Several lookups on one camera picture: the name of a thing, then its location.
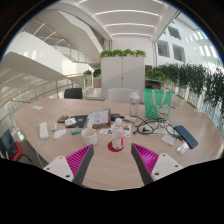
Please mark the green cat-print tote bag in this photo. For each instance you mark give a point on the green cat-print tote bag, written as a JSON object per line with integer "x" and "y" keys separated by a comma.
{"x": 153, "y": 105}

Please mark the white power strip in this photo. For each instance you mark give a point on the white power strip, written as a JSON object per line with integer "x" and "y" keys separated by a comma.
{"x": 43, "y": 130}

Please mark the small blue-green packet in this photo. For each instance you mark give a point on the small blue-green packet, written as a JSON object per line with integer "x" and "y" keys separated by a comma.
{"x": 76, "y": 132}

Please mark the white storage cabinet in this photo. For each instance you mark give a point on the white storage cabinet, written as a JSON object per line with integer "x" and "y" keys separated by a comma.
{"x": 123, "y": 75}

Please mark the black power adapter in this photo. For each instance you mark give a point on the black power adapter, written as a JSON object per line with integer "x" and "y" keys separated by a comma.
{"x": 116, "y": 117}

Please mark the clear white-lidded shaker bottle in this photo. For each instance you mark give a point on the clear white-lidded shaker bottle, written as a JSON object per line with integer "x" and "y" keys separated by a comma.
{"x": 134, "y": 105}

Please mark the white computer mouse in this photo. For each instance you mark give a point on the white computer mouse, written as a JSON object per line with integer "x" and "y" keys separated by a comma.
{"x": 59, "y": 134}

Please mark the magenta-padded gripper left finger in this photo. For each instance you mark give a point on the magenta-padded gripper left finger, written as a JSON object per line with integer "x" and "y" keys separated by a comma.
{"x": 60, "y": 166}

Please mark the white power adapter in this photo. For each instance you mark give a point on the white power adapter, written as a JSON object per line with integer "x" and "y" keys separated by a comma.
{"x": 130, "y": 118}

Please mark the black office chair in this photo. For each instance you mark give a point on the black office chair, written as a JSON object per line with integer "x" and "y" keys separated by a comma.
{"x": 73, "y": 93}

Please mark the red and black phone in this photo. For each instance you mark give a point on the red and black phone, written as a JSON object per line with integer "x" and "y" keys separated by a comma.
{"x": 62, "y": 119}

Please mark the clear red-labelled water bottle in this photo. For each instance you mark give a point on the clear red-labelled water bottle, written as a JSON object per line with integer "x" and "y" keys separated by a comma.
{"x": 117, "y": 136}

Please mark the colourful sticker sheet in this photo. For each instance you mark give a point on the colourful sticker sheet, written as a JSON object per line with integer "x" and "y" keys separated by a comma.
{"x": 128, "y": 130}

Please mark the small potted green plants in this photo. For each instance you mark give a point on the small potted green plants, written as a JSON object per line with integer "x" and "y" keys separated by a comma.
{"x": 96, "y": 74}

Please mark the white printed card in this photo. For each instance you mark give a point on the white printed card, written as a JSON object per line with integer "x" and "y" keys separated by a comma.
{"x": 70, "y": 122}

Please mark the white paper packet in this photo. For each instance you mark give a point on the white paper packet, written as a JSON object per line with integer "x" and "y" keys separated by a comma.
{"x": 168, "y": 140}
{"x": 183, "y": 148}

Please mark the open paper booklet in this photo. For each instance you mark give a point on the open paper booklet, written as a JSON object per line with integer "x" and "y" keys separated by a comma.
{"x": 98, "y": 118}

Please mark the black tablet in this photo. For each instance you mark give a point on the black tablet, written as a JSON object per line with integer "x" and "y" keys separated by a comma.
{"x": 81, "y": 120}

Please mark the black and red chair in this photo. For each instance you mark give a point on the black and red chair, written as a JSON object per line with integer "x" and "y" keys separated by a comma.
{"x": 13, "y": 148}

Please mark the white grid-patterned cup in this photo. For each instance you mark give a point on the white grid-patterned cup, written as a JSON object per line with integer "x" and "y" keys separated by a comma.
{"x": 89, "y": 137}

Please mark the white chair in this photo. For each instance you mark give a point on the white chair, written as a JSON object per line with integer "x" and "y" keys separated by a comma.
{"x": 118, "y": 95}

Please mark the small white paper note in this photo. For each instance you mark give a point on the small white paper note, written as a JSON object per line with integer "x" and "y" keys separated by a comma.
{"x": 37, "y": 107}

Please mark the green leafy cabinet plants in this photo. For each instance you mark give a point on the green leafy cabinet plants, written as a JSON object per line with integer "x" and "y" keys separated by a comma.
{"x": 123, "y": 53}

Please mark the small white oval case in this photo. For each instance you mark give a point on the small white oval case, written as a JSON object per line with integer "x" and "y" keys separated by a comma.
{"x": 54, "y": 126}

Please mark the wood-topped glass railing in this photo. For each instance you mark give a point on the wood-topped glass railing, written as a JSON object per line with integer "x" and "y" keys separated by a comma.
{"x": 33, "y": 91}

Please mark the ceiling light strips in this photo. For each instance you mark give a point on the ceiling light strips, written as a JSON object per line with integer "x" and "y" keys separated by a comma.
{"x": 130, "y": 25}

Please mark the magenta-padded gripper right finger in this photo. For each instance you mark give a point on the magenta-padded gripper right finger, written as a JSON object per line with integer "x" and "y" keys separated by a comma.
{"x": 165, "y": 165}

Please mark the tall green plant hedge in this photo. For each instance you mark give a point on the tall green plant hedge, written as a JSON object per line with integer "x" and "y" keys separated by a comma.
{"x": 196, "y": 81}

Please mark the flat round red coaster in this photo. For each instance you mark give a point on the flat round red coaster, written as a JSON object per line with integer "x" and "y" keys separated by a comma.
{"x": 110, "y": 148}

